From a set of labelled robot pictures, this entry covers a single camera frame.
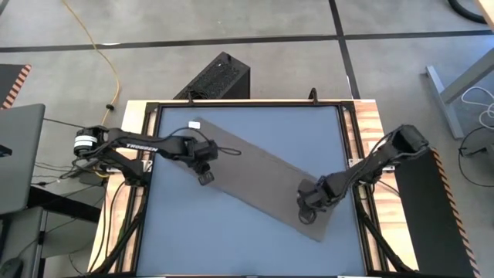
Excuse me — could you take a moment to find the grey-beige terry towel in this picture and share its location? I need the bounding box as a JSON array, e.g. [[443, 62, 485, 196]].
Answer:
[[167, 117, 339, 243]]

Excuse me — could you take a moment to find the black computer tower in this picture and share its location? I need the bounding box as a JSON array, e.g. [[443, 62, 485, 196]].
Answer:
[[173, 51, 251, 100]]

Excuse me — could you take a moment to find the black hazard-striped ramp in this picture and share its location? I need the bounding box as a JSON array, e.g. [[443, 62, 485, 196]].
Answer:
[[0, 63, 32, 110], [393, 148, 482, 278]]

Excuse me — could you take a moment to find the grey laptop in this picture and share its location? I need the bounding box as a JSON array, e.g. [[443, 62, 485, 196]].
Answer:
[[0, 103, 46, 215]]

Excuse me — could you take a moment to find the grey cabinet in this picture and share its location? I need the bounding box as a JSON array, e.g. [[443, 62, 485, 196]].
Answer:
[[0, 206, 49, 278]]

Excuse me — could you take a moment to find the black computer mouse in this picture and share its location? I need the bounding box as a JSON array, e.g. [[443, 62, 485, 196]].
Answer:
[[0, 257, 24, 278]]

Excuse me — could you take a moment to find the light wooden desk top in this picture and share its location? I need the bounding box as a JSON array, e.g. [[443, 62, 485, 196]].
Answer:
[[476, 0, 494, 30]]

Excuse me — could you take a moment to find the yellow floor cable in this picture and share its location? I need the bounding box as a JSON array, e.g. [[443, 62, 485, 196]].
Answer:
[[61, 0, 121, 127]]

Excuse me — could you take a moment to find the black looped cable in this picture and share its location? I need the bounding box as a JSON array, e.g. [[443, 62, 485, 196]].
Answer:
[[458, 126, 494, 188]]

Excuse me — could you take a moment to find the grey metal desk frame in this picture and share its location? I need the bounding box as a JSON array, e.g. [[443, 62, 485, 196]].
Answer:
[[425, 48, 494, 140]]

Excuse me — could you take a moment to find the white cable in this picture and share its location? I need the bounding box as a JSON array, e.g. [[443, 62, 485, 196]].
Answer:
[[461, 85, 494, 131]]

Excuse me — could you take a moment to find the black hose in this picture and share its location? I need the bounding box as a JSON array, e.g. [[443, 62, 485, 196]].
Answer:
[[447, 0, 488, 25]]

